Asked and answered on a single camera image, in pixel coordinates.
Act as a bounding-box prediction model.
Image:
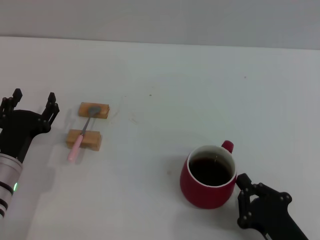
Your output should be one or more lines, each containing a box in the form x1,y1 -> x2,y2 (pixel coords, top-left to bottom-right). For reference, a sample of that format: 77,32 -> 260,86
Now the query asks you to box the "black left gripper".
0,88 -> 61,165

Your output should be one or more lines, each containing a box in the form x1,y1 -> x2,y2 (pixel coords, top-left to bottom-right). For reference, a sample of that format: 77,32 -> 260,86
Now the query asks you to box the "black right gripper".
235,172 -> 310,240

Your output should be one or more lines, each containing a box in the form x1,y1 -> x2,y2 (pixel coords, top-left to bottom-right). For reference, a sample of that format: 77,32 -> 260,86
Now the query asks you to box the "red ceramic cup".
179,140 -> 238,210

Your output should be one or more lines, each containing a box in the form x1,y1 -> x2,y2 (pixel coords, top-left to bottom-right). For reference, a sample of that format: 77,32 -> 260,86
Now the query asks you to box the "pink handled metal spoon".
67,106 -> 101,162

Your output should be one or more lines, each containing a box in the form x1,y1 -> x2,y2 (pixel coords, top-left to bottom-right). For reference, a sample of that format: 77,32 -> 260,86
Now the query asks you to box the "dark brown coffee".
188,156 -> 233,186

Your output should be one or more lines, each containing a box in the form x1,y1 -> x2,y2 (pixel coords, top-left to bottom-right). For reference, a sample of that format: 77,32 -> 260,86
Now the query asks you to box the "notched wooden block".
65,129 -> 102,152

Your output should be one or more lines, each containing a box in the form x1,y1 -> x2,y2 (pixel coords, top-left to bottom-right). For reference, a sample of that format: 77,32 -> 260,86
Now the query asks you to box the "flat wooden block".
77,101 -> 110,120

